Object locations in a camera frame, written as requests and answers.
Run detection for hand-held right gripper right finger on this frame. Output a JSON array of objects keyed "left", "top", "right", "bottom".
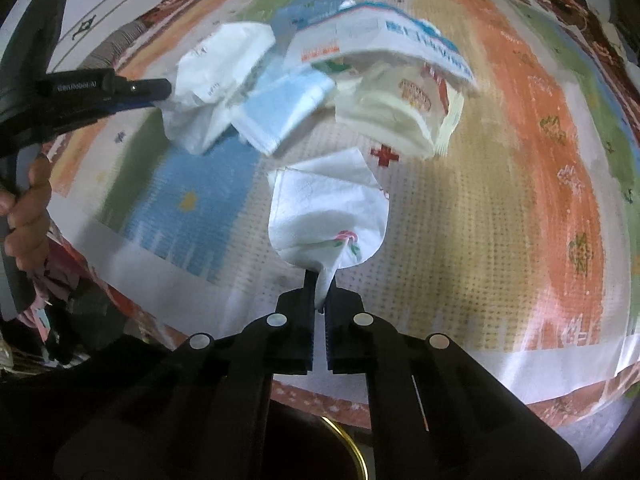
[{"left": 324, "top": 284, "right": 584, "bottom": 480}]

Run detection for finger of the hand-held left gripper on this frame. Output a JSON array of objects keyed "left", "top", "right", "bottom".
[
  {"left": 30, "top": 99, "right": 158, "bottom": 147},
  {"left": 40, "top": 67, "right": 174, "bottom": 110}
]

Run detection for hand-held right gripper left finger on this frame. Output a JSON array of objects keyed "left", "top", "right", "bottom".
[{"left": 52, "top": 270, "right": 319, "bottom": 480}]

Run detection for dark bin with gold rim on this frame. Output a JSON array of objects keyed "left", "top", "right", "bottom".
[{"left": 267, "top": 399, "right": 374, "bottom": 480}]

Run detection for white flower-print tissue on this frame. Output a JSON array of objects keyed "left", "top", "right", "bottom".
[{"left": 266, "top": 147, "right": 391, "bottom": 312}]

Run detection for light blue tissue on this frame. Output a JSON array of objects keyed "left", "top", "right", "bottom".
[{"left": 231, "top": 67, "right": 339, "bottom": 157}]

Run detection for cream snack wrapper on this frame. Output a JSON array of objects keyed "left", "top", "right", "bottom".
[{"left": 332, "top": 59, "right": 467, "bottom": 162}]

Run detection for white printed plastic bag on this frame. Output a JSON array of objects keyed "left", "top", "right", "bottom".
[{"left": 282, "top": 0, "right": 477, "bottom": 95}]

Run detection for person's left hand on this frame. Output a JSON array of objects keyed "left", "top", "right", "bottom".
[{"left": 0, "top": 155, "right": 54, "bottom": 274}]

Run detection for striped multicolour bed cover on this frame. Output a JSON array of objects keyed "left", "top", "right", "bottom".
[{"left": 42, "top": 0, "right": 640, "bottom": 432}]

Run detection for striped colourful blanket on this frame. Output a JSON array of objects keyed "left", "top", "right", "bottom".
[{"left": 50, "top": 0, "right": 640, "bottom": 407}]

